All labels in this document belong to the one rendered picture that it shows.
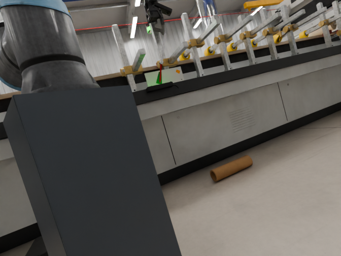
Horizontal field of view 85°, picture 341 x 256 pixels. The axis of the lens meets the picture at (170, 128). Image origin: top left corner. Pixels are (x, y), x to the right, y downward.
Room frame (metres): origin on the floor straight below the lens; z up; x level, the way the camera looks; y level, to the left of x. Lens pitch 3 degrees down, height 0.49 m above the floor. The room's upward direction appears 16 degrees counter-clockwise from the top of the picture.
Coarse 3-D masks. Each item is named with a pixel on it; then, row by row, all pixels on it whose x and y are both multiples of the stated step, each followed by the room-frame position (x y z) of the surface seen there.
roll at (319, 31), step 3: (333, 24) 2.44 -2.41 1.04; (336, 24) 2.42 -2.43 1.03; (321, 27) 2.54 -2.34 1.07; (330, 27) 2.45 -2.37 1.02; (333, 27) 2.45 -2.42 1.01; (315, 30) 2.61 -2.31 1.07; (318, 30) 2.57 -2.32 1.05; (321, 30) 2.54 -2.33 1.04; (312, 33) 2.65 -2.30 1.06; (315, 33) 2.61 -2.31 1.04; (318, 33) 2.58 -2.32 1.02; (321, 33) 2.56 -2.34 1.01; (309, 36) 2.69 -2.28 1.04
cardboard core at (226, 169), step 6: (246, 156) 1.27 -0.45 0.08; (234, 162) 1.23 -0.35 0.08; (240, 162) 1.23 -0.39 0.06; (246, 162) 1.24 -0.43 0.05; (252, 162) 1.25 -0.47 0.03; (216, 168) 1.20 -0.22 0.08; (222, 168) 1.19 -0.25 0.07; (228, 168) 1.19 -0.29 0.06; (234, 168) 1.20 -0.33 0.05; (240, 168) 1.22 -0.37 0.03; (210, 174) 1.23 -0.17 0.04; (216, 174) 1.16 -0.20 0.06; (222, 174) 1.17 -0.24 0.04; (228, 174) 1.19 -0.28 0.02; (216, 180) 1.17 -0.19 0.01
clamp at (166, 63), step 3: (159, 60) 1.24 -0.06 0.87; (165, 60) 1.25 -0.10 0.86; (177, 60) 1.27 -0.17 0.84; (165, 63) 1.24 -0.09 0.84; (168, 63) 1.25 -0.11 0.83; (171, 63) 1.26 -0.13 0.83; (174, 63) 1.26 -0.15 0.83; (177, 63) 1.27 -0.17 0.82; (159, 66) 1.24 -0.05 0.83; (162, 66) 1.24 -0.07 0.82; (165, 66) 1.25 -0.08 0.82; (168, 66) 1.27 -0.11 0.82; (171, 66) 1.29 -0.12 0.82; (174, 66) 1.31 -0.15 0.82
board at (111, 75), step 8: (296, 40) 1.97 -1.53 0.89; (304, 40) 2.01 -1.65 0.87; (256, 48) 1.78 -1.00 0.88; (264, 48) 1.83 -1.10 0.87; (208, 56) 1.60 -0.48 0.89; (216, 56) 1.63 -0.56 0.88; (184, 64) 1.54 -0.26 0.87; (96, 80) 1.30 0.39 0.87; (0, 96) 1.12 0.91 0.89; (8, 96) 1.13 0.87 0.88
